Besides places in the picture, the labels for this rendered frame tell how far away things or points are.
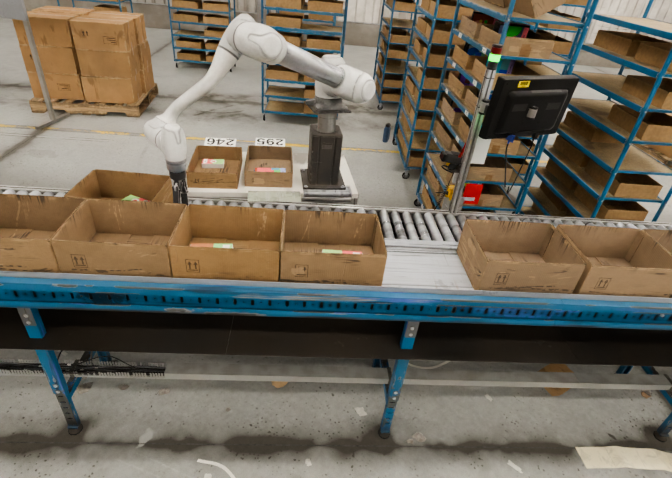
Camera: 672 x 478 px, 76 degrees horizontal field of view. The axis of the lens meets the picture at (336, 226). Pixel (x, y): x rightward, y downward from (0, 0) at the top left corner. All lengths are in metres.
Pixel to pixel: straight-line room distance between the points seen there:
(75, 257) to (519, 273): 1.63
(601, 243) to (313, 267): 1.33
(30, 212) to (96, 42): 4.01
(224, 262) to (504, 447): 1.65
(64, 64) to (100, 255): 4.61
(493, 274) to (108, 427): 1.87
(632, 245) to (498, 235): 0.63
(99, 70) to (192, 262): 4.59
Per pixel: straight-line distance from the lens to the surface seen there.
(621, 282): 2.05
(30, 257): 1.87
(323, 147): 2.53
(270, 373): 2.16
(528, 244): 2.13
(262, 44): 1.88
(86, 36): 5.98
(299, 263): 1.59
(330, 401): 2.42
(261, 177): 2.57
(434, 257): 1.94
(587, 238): 2.24
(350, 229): 1.86
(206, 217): 1.88
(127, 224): 2.00
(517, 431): 2.60
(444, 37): 4.27
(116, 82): 6.01
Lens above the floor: 1.98
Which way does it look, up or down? 33 degrees down
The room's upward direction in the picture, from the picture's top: 6 degrees clockwise
